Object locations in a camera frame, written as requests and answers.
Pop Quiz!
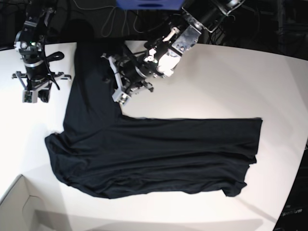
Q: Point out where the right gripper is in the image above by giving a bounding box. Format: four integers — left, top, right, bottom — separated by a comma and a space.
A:
12, 71, 72, 92

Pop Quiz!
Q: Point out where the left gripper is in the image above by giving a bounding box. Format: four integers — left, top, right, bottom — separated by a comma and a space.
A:
102, 52, 154, 96

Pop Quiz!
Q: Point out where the black t-shirt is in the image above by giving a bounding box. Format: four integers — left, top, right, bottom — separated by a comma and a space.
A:
45, 42, 262, 199

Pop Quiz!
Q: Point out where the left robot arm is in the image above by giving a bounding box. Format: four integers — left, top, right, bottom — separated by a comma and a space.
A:
103, 0, 243, 104

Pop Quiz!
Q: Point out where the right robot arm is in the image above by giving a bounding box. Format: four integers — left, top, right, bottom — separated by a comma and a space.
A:
12, 0, 71, 97

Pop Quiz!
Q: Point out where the blue box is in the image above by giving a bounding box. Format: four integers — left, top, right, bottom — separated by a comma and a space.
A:
116, 0, 184, 10

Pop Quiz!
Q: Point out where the white cardboard box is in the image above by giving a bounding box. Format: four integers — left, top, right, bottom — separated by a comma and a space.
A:
0, 175, 45, 231

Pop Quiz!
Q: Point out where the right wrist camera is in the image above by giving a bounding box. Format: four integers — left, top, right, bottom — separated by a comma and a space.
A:
22, 90, 38, 103

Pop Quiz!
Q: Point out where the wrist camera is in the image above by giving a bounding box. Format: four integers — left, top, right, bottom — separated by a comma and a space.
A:
112, 89, 131, 106
22, 90, 38, 103

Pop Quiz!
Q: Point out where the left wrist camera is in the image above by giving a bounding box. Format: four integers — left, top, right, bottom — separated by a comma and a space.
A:
112, 89, 131, 106

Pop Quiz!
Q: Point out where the grey looped cable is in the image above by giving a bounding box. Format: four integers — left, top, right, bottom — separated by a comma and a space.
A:
72, 0, 169, 38

